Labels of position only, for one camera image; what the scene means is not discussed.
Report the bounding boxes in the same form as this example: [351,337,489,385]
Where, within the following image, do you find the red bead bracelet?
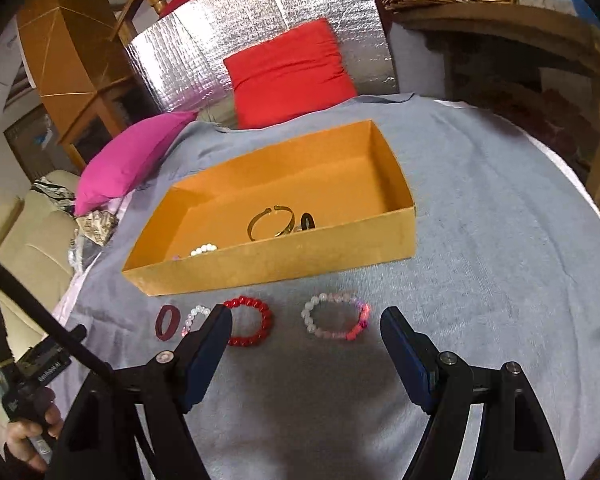
[222,294,275,348]

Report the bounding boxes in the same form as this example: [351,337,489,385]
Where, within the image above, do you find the left hand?
[4,402,64,479]

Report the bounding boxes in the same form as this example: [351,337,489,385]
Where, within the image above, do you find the beige sofa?
[0,170,79,454]

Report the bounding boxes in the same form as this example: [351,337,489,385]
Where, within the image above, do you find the gold patterned pouch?
[76,210,118,247]

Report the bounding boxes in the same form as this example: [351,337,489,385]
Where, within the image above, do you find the grey bed blanket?
[69,94,600,479]

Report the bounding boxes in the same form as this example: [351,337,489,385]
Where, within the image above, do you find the magenta pillow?
[74,112,197,217]

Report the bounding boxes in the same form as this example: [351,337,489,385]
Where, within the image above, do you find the bronze cuff bangle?
[246,205,296,242]

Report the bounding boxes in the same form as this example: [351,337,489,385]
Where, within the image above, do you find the orange cardboard box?
[122,119,416,296]

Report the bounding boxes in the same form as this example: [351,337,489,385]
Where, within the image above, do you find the wooden cabinet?
[17,0,151,170]

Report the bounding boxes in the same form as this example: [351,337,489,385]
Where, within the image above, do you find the silver foil insulation panel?
[126,0,398,112]

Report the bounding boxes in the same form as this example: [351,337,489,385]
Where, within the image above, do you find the wooden shelf table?
[389,3,600,208]

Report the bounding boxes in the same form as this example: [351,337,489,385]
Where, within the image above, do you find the black cable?
[0,246,127,396]

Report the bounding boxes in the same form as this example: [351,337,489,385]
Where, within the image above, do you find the dark red ring bangle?
[155,304,181,341]

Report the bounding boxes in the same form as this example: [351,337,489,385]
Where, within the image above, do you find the white pink bead bracelet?
[180,303,214,338]

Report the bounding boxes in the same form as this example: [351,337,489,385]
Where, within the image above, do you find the pale pink bead bracelet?
[300,290,373,343]

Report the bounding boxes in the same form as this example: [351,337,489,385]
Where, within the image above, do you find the purple bead bracelet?
[172,242,220,261]

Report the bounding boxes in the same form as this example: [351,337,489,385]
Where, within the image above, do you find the wooden chair frame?
[110,0,168,48]

